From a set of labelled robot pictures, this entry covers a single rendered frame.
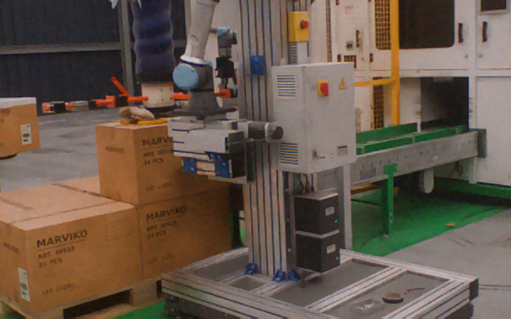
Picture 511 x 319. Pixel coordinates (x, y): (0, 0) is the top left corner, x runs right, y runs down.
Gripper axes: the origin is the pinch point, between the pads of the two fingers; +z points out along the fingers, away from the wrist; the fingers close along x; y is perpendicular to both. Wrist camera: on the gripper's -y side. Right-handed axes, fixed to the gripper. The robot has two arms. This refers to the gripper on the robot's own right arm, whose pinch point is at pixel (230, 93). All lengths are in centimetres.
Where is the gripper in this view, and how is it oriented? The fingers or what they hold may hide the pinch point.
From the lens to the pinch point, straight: 371.1
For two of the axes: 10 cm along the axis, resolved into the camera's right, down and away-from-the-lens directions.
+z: 0.5, 9.9, 1.6
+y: -7.6, 1.4, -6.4
